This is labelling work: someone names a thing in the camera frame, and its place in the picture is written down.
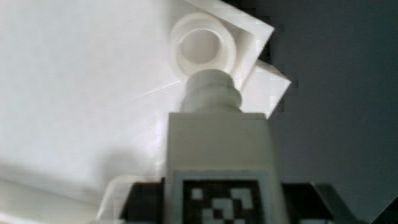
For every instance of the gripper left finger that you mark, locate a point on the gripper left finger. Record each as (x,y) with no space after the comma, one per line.
(132,203)

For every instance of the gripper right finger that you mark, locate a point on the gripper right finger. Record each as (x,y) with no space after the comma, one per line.
(315,204)

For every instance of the white square tabletop part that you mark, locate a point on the white square tabletop part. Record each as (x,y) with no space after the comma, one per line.
(95,57)

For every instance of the white table leg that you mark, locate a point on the white table leg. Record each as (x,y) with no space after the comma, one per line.
(223,183)

